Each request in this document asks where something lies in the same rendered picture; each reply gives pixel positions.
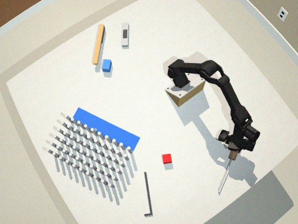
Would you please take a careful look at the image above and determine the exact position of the blue flat strip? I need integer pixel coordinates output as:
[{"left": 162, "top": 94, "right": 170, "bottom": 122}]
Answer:
[{"left": 73, "top": 107, "right": 140, "bottom": 151}]

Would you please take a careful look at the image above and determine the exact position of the screwdriver with brown handle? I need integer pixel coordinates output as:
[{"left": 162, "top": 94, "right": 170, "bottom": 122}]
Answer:
[{"left": 218, "top": 151, "right": 238, "bottom": 190}]

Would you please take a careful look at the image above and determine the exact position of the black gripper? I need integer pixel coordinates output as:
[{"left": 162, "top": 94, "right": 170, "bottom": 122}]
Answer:
[{"left": 218, "top": 130, "right": 256, "bottom": 153}]

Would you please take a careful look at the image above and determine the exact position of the orange flat bar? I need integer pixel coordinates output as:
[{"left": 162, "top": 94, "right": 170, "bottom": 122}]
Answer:
[{"left": 93, "top": 24, "right": 105, "bottom": 65}]

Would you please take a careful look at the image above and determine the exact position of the small red block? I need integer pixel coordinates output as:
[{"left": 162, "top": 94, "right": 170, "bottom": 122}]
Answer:
[{"left": 162, "top": 154, "right": 172, "bottom": 164}]

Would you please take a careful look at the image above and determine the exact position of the blue block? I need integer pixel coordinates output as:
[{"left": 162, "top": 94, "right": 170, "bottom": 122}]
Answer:
[{"left": 102, "top": 59, "right": 112, "bottom": 72}]

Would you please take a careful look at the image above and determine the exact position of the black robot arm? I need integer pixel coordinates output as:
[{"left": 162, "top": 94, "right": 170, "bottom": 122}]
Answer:
[{"left": 168, "top": 59, "right": 260, "bottom": 152}]

